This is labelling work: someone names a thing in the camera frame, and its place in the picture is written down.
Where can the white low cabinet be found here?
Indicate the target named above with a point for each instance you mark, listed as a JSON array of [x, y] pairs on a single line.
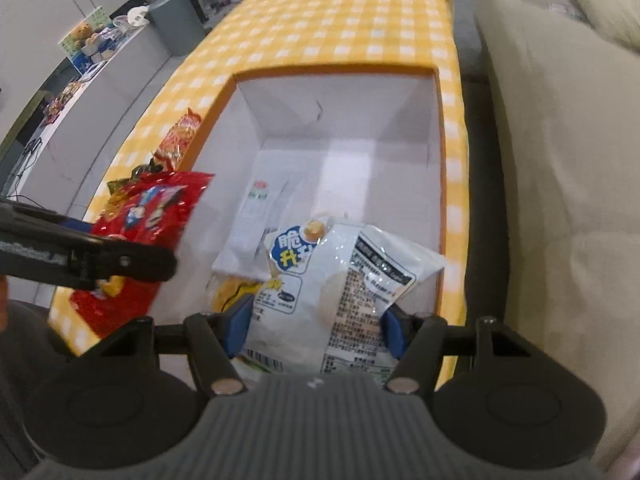
[[100, 110]]

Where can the small grey object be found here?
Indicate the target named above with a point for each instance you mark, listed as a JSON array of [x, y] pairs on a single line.
[[565, 12]]

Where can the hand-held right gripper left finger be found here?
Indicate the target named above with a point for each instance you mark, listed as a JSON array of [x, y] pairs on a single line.
[[237, 325]]

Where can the beige cushion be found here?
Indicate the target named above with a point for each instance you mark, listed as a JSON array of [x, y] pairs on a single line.
[[600, 0]]

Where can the small white snack packet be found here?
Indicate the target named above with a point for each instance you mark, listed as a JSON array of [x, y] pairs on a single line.
[[250, 230]]

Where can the plush bear picture card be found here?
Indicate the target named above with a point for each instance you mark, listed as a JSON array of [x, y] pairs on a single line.
[[82, 32]]

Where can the clear packet of yellow cookies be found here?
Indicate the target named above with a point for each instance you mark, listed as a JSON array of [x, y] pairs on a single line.
[[230, 295]]

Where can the orange stick snack packet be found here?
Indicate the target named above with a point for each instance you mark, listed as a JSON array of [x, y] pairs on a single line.
[[177, 142]]

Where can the grey trash bin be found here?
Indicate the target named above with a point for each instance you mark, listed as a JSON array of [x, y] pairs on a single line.
[[175, 20]]

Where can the red snack packet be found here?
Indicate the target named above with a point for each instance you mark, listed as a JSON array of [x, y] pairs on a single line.
[[150, 205]]

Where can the orange cardboard box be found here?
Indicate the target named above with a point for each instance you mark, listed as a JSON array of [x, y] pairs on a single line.
[[340, 125]]

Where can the pile of colourful packets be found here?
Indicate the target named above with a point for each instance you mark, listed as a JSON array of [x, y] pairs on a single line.
[[62, 102]]

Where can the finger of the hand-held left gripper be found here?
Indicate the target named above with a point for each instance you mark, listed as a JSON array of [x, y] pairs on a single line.
[[135, 262], [60, 221]]

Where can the white cap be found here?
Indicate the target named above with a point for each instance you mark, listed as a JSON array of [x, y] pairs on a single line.
[[135, 15]]

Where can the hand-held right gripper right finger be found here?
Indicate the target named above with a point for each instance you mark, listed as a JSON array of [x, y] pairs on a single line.
[[395, 332]]

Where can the yellow checked tablecloth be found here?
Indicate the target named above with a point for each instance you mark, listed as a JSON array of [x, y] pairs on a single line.
[[325, 20]]

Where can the white and green snack packet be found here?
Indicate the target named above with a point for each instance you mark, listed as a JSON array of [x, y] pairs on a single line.
[[340, 270]]

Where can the beige sofa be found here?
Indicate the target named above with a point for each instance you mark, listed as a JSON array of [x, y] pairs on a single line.
[[550, 160]]

